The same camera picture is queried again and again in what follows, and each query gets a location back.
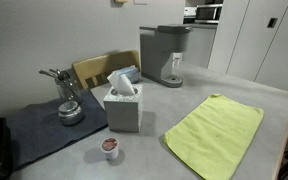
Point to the round steel tin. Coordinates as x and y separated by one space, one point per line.
70 113

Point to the grey square tissue box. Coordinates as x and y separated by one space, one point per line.
124 113

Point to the white tissue sheet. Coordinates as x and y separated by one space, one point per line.
122 83

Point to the grey pod coffee machine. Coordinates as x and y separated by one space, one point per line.
157 53

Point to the dark blue cloth mat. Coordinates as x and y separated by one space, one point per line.
40 130

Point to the white light switch plate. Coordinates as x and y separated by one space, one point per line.
140 1

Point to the silver microwave oven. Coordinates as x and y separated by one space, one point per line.
208 13

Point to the white cabinet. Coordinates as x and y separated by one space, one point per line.
250 43

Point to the glass utensil jar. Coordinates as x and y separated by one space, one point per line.
69 90

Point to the beige wall thermostat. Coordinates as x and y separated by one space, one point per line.
120 1

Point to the yellow-green microfiber towel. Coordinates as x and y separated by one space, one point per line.
214 133

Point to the blue plastic package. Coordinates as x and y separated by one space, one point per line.
132 73

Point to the white coffee pod red lid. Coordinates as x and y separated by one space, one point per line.
110 148

